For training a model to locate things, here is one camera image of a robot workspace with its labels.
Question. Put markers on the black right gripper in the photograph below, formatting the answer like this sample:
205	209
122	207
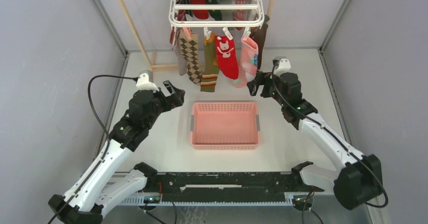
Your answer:
266	77

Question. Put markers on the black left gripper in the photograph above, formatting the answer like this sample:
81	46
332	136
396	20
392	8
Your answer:
177	99

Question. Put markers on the pink patterned sock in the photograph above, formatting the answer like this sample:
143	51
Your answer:
248	64

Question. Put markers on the pink plastic basket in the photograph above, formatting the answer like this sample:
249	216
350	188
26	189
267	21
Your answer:
225	125

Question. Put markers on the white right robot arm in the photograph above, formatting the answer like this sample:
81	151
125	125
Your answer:
357	177

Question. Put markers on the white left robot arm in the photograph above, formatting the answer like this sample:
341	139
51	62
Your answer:
89	200

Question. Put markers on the white plastic clip hanger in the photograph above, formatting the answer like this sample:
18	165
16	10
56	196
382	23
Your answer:
223	14

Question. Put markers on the grey ribbed sock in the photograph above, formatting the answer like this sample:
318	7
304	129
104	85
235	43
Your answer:
182	63

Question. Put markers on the red bear sock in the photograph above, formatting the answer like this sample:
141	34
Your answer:
226	57

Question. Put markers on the dark brown sock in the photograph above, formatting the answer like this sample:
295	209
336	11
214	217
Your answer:
259	36

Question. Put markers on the brown argyle sock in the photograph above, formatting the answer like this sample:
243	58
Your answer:
188	44

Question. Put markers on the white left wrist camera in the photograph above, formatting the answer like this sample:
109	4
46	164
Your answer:
145	82

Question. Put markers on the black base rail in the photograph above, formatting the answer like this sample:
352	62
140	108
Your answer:
224	187

